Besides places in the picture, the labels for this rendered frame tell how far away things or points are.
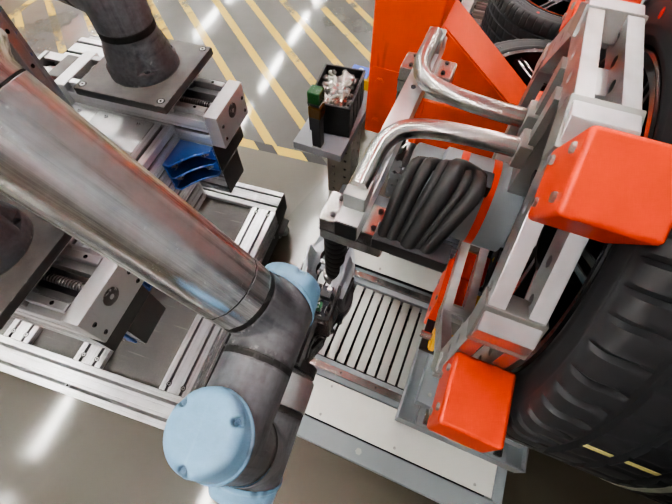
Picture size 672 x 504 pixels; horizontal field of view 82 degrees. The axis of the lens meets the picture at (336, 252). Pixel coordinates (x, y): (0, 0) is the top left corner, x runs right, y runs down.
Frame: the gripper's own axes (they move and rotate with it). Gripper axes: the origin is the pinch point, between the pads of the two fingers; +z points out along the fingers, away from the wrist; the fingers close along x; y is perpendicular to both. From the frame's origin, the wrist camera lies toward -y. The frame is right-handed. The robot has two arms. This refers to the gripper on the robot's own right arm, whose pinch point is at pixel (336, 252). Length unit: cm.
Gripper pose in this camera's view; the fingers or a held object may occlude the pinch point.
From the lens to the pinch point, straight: 61.1
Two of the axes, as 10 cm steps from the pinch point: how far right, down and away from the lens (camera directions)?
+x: -9.5, -2.7, 1.5
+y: 0.0, -5.0, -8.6
